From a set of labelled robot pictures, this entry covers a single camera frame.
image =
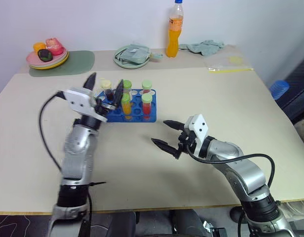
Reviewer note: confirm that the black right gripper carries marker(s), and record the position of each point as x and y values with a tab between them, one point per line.
185	143

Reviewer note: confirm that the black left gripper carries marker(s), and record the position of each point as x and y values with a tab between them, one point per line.
105	108

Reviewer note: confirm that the yellow-capped dark red test tube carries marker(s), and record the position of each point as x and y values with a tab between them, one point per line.
108	93

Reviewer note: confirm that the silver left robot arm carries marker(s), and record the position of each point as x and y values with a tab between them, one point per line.
76	148

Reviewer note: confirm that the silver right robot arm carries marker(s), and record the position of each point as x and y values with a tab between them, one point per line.
243	170

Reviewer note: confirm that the green-capped orange liquid test tube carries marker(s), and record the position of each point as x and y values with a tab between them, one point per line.
127	107

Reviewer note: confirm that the blue test tube rack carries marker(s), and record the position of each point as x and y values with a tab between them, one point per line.
144	116

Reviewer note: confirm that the green-capped red liquid test tube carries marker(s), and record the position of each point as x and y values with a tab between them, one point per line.
147	105
147	86

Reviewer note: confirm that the pale green round plate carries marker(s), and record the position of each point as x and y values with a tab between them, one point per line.
122	64

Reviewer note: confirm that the green placemat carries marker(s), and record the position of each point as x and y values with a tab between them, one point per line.
80	63

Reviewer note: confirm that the grey-green folded pouch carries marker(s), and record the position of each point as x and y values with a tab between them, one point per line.
133	55

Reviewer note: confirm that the yellow plate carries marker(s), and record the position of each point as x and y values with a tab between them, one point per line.
58	64

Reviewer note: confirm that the pale green plate in stack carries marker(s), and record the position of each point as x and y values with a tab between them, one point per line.
58	61

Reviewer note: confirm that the pale green small scoop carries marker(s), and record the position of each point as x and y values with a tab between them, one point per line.
156	56

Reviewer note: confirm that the pink toy peach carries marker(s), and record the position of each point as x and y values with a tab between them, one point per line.
54	47

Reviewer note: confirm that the dark purple toy fruit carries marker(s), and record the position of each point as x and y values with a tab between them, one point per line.
45	54

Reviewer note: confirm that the orange toy fruit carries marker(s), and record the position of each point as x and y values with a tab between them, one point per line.
39	47

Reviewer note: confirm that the pink plate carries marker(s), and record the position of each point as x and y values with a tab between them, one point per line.
32	59

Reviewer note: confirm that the orange soda bottle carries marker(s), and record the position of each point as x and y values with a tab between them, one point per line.
174	37

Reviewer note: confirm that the dark rounded shape under table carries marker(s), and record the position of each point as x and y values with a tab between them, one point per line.
121	224
187	222

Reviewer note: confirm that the clear yellow-strip plastic bag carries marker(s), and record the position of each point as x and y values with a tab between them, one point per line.
228	65

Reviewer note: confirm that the green crumpled cloth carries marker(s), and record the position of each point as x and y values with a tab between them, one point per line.
203	47

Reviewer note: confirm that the black round base under table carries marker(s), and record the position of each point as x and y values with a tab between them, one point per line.
236	215

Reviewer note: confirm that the blue ribbed cup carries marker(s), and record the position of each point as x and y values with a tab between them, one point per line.
279	89

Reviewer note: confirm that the black textured bag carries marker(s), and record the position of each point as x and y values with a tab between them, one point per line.
300	89

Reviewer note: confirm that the black patterned floor mat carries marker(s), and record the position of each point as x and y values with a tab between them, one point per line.
18	225

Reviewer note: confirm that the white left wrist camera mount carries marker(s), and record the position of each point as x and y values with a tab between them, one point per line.
79	101

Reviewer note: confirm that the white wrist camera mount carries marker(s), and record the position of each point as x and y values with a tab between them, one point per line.
79	101
200	127

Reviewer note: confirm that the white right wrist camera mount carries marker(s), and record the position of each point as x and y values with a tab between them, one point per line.
200	127

